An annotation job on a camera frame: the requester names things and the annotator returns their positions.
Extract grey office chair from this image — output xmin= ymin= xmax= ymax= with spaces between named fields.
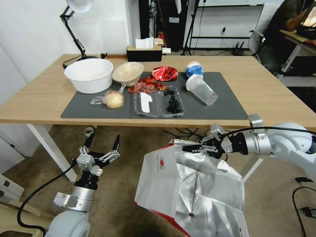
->
xmin=248 ymin=29 xmax=283 ymax=74

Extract bread in plastic bag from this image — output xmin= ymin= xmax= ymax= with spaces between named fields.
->
xmin=90 ymin=90 xmax=125 ymax=109

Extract wooden desk with white frame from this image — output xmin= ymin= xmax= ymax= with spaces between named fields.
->
xmin=276 ymin=29 xmax=316 ymax=87

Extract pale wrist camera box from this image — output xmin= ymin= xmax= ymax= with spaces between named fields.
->
xmin=210 ymin=123 xmax=225 ymax=139
xmin=76 ymin=154 xmax=104 ymax=176

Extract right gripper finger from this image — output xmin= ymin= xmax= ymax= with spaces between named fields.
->
xmin=191 ymin=147 xmax=220 ymax=159
xmin=182 ymin=135 xmax=218 ymax=149

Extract white tissue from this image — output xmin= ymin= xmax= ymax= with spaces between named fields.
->
xmin=135 ymin=37 xmax=155 ymax=49

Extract black tissue box wooden lid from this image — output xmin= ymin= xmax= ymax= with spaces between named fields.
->
xmin=126 ymin=45 xmax=163 ymax=63

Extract crumpled red snack bag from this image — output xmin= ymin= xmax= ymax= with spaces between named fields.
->
xmin=152 ymin=66 xmax=178 ymax=82

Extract black floor cables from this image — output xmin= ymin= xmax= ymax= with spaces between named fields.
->
xmin=163 ymin=127 xmax=213 ymax=144

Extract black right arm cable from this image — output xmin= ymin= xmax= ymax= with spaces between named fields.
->
xmin=223 ymin=126 xmax=316 ymax=137

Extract clear cup with white lid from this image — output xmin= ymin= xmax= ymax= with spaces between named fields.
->
xmin=185 ymin=74 xmax=219 ymax=106

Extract black cabinet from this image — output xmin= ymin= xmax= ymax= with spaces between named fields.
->
xmin=139 ymin=0 xmax=185 ymax=53

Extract red torn wrappers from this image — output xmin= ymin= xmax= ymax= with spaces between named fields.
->
xmin=127 ymin=76 xmax=168 ymax=94

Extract wooden table with white legs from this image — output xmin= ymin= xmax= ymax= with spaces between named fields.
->
xmin=0 ymin=54 xmax=316 ymax=183

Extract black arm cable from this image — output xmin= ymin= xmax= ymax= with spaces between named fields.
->
xmin=16 ymin=159 xmax=79 ymax=234
xmin=223 ymin=126 xmax=316 ymax=137

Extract black tripod stand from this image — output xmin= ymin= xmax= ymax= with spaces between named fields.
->
xmin=181 ymin=0 xmax=206 ymax=57

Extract white foil-lined delivery bag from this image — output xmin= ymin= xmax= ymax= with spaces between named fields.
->
xmin=133 ymin=139 xmax=249 ymax=237

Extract clear plastic clamshell container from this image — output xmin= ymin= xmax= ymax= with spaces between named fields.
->
xmin=133 ymin=86 xmax=186 ymax=119

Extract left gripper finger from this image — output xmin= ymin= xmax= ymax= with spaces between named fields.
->
xmin=99 ymin=134 xmax=121 ymax=163
xmin=79 ymin=134 xmax=94 ymax=156

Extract white cabinet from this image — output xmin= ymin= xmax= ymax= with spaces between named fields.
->
xmin=0 ymin=123 xmax=42 ymax=174

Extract black floor cable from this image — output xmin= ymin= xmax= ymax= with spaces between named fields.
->
xmin=293 ymin=186 xmax=316 ymax=237

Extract grey desk mat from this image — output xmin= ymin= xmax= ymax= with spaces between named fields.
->
xmin=60 ymin=71 xmax=249 ymax=120

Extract white board panel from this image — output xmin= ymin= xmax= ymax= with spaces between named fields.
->
xmin=182 ymin=3 xmax=265 ymax=52

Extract large white bowl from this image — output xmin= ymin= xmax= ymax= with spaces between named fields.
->
xmin=64 ymin=59 xmax=114 ymax=94

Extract blue and white cup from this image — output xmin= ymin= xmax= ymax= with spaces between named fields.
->
xmin=185 ymin=61 xmax=205 ymax=78

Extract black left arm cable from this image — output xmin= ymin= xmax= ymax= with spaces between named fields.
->
xmin=16 ymin=159 xmax=79 ymax=234

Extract black power adapter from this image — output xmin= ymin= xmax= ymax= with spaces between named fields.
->
xmin=294 ymin=176 xmax=314 ymax=184

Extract person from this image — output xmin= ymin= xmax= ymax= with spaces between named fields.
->
xmin=256 ymin=0 xmax=316 ymax=72

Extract black desk lamp white shade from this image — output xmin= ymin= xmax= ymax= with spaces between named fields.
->
xmin=59 ymin=0 xmax=100 ymax=69

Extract beige translucent bowl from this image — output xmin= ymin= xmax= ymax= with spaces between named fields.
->
xmin=112 ymin=62 xmax=145 ymax=87

